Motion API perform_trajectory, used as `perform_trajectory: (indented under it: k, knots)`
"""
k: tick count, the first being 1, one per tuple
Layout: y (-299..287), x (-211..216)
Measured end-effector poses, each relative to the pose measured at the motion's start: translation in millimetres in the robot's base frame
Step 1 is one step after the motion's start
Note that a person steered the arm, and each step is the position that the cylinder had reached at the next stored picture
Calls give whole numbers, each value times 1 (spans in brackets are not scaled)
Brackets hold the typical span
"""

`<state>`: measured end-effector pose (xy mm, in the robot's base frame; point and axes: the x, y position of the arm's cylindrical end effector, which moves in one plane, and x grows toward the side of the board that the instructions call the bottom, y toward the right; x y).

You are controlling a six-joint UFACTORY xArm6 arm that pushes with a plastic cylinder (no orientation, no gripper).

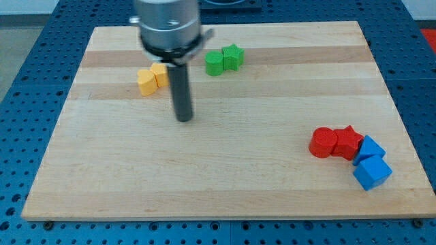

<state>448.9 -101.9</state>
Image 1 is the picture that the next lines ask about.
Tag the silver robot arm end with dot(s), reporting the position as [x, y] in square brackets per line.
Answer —
[170, 30]

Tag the blue triangle block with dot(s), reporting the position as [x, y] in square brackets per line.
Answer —
[368, 148]

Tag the green circle block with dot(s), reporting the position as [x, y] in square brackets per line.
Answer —
[214, 63]

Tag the wooden board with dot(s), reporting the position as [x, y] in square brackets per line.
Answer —
[115, 155]

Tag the yellow heart block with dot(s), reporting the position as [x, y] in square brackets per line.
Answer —
[146, 82]

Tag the blue cube block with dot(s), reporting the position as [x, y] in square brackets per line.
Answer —
[372, 172]

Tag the yellow hexagon block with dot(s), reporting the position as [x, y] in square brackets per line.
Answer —
[161, 74]

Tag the red star block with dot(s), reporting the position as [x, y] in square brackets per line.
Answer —
[348, 143]

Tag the red circle block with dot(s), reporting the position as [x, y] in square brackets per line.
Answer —
[323, 142]

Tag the green star block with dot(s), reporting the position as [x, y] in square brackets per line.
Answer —
[233, 57]

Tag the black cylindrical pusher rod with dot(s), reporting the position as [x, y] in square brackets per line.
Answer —
[180, 91]

